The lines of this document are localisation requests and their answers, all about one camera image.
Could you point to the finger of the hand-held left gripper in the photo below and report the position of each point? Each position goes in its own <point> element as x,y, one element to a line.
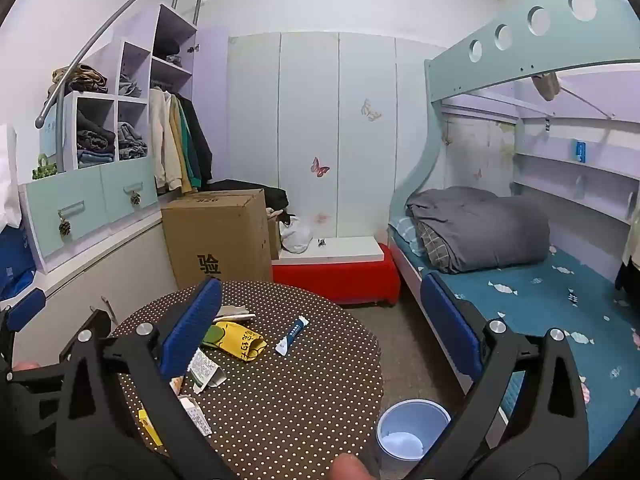
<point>25,308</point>
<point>101,324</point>

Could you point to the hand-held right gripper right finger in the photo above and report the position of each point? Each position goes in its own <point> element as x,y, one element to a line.
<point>447,330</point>

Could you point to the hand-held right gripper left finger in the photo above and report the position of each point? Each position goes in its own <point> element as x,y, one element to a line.
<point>190,330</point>

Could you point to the white printed receipt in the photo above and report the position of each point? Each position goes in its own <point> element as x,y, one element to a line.
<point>205,367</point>

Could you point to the white wrapper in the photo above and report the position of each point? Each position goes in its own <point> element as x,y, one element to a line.
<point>235,312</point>

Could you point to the yellow green snack wrapper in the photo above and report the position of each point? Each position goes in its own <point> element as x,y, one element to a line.
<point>240,342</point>

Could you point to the white labelled packet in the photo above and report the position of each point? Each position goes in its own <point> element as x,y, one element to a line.
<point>197,417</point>

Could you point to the light blue trash bin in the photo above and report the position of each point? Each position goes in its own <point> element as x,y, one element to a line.
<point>415,420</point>

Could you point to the yellow small box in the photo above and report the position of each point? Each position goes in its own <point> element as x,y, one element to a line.
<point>150,427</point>

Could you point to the person's right hand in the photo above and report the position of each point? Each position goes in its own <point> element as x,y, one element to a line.
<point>355,469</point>

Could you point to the blue bag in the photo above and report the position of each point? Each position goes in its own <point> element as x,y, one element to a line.
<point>15,265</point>

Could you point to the beige cabinet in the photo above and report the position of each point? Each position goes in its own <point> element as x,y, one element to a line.
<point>100,270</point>

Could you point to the large pine cone ornament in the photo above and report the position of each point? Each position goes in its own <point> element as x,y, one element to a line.
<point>65,226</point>

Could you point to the large cardboard box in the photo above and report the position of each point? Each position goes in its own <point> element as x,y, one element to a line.
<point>215,240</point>

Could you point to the blue fish print bedsheet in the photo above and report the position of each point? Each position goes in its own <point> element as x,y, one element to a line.
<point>550,300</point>

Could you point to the blue striped pillow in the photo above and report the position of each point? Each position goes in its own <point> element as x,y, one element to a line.
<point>402,230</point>

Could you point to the grey folded quilt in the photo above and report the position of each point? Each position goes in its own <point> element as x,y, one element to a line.
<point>490,225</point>

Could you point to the wide teal drawer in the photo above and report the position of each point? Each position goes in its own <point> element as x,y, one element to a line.
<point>60,195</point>

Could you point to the red ottoman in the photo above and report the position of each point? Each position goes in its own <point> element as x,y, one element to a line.
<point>335,280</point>

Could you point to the small pine cone ornament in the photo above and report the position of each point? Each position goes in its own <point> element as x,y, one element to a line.
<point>136,199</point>

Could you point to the white cloth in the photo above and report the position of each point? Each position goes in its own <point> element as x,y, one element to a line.
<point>7,180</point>

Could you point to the white board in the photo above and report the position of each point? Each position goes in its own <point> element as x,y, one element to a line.
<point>340,249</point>

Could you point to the green plant ornament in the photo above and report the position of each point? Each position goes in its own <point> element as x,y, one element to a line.
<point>47,170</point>

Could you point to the white plastic bag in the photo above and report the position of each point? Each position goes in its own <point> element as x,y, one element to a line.
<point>296,237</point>

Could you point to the narrow teal drawer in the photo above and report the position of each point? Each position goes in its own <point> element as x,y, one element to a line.
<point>125,177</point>

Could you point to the black clothing pile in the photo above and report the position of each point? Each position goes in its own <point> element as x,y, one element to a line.
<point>260,192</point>

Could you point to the faded pink butterfly sticker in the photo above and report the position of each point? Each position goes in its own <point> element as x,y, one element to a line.
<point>321,218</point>

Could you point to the green hanging garment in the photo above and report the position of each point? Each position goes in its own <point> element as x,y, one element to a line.
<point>192,160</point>

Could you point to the yellow hanging garment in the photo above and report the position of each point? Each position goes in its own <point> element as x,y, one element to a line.
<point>182,160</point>

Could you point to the dark folded clothes stack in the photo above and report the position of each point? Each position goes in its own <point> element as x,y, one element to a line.
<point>95,140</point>

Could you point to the black hanging jacket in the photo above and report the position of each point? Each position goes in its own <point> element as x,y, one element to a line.
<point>202,145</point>

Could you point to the grey folded clothes stack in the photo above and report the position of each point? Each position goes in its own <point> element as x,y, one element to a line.
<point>131,140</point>

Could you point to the cream hanging jacket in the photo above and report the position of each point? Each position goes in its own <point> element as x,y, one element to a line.
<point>162,145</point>

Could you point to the white stepped shelf unit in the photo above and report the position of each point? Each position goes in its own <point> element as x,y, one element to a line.
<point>68,125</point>

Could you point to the dark hanging cloth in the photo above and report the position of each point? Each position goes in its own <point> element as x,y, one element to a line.
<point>630,267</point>

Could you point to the cream butterfly sticker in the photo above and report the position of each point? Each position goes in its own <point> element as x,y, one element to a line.
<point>371,110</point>

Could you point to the olive clothes pile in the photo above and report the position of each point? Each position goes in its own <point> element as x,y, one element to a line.
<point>80,80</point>

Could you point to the white wardrobe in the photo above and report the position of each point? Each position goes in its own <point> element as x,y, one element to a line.
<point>310,100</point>

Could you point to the grey metal strut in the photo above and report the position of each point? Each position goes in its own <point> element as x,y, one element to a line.
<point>587,102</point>

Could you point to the grey metal handrail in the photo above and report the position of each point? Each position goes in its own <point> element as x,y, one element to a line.
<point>100,35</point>

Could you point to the purple wall shelf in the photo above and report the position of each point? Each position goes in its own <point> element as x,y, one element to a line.
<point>550,165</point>

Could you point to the small blue wall item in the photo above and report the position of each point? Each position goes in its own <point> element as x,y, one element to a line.
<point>580,151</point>

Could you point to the teal bunk bed frame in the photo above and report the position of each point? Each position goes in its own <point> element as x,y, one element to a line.
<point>450,67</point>

